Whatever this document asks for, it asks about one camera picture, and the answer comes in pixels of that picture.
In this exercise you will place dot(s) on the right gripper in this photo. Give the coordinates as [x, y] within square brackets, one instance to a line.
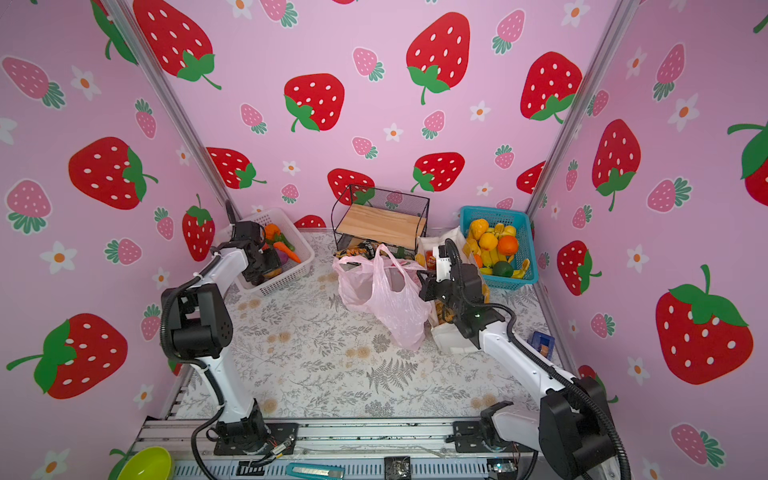
[429, 284]

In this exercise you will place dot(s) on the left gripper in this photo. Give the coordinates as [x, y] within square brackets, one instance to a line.
[273, 262]

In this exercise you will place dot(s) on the white canvas tote bag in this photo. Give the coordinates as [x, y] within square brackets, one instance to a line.
[458, 332]

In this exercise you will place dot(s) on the pink plastic grocery bag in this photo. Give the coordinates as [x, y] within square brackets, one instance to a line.
[387, 288]

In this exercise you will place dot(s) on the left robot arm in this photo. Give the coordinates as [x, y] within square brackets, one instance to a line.
[197, 330]

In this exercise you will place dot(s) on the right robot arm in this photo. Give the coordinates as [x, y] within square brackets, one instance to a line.
[575, 431]

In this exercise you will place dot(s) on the toy carrot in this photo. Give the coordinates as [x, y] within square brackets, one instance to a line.
[282, 247]

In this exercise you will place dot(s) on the toy avocado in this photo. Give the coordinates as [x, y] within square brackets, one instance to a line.
[503, 269]

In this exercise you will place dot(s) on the white plastic basket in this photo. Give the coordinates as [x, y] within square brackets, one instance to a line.
[291, 271]

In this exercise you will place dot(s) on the toy yellow lemon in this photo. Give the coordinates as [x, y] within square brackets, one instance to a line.
[488, 241]

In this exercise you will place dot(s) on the toy orange fruit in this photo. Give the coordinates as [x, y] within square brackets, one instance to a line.
[508, 246]

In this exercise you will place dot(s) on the teal plastic basket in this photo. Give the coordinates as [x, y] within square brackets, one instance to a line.
[474, 221]

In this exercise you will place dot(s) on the blue box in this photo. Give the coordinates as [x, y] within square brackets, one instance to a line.
[543, 343]

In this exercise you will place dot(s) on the snack bag under shelf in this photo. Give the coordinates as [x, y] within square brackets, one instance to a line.
[367, 249]

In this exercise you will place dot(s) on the green plastic bowl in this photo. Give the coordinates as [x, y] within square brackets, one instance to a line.
[153, 463]

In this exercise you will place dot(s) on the black wire wooden shelf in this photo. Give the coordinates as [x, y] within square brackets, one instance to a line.
[367, 215]

